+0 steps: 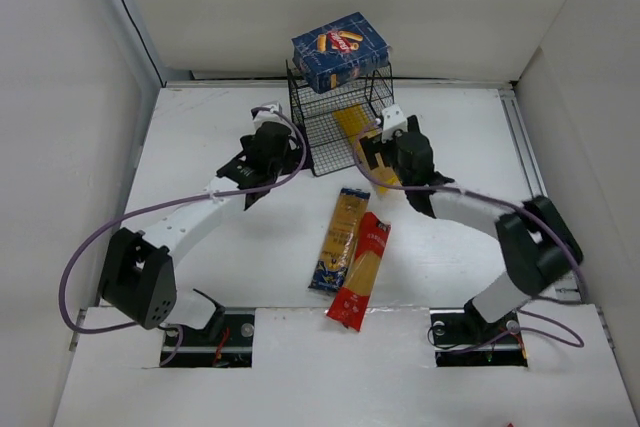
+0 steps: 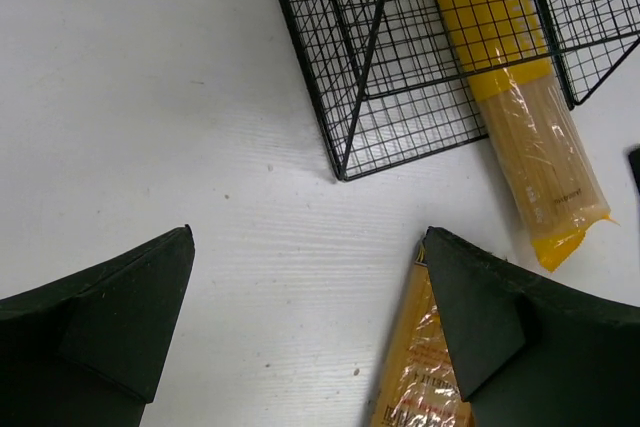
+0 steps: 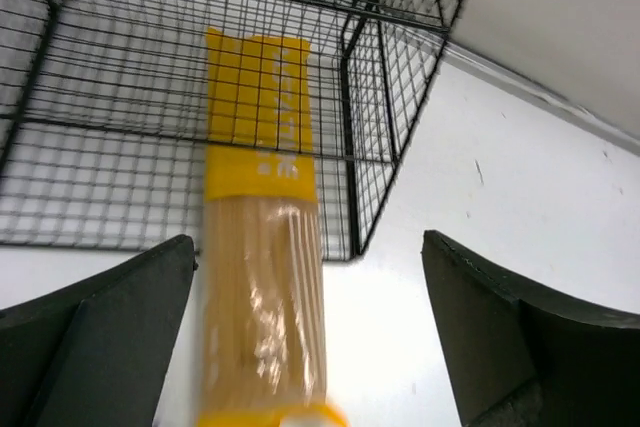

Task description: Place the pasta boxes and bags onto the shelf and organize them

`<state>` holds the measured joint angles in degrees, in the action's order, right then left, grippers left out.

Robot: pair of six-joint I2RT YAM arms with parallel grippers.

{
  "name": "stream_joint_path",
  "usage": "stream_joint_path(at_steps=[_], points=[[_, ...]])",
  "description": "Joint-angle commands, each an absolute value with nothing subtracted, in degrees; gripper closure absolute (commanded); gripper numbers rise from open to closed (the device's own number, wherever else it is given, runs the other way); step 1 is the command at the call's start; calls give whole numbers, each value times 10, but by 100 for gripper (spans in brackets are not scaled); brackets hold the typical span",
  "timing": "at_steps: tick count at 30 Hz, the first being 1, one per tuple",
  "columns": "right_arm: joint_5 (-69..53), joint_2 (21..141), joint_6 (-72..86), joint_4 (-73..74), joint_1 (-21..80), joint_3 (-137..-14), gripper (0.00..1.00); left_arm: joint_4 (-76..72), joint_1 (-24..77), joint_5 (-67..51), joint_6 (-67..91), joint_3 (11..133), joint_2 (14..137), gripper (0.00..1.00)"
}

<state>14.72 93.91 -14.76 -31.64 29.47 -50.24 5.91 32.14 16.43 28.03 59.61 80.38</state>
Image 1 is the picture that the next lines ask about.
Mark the yellow spaghetti bag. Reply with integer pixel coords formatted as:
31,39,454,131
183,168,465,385
331,105,404,197

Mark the blue Barilla pasta box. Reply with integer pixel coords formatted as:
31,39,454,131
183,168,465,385
292,12,390,94

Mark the blue-ended spaghetti bag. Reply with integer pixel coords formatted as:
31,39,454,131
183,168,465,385
309,188,371,293

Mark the red spaghetti bag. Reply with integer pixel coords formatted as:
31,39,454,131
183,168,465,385
327,212,391,332

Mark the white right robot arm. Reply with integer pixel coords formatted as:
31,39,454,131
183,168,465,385
353,116,584,352

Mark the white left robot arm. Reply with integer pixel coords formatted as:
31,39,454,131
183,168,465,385
98,121,306,341

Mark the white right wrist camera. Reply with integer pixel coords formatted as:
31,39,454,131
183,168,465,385
376,104,408,143

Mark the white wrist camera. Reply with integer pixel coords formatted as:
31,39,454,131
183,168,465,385
250,101,290,134
376,104,408,143

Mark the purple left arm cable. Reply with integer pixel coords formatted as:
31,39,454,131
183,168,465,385
58,106,308,367

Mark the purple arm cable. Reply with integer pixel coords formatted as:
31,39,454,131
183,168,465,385
352,119,586,354
58,106,308,367

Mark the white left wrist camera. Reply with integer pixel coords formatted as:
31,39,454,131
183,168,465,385
250,101,290,134

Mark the black wire mesh shelf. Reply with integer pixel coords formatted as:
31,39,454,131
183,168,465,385
286,62,394,177

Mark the aluminium table edge rail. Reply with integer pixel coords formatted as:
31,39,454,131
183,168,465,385
498,84,586,303

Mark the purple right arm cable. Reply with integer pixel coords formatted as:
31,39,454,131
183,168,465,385
352,119,586,354

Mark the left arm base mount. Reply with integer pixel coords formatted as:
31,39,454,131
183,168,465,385
159,289,256,369

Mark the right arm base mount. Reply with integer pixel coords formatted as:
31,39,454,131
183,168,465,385
427,308,528,368

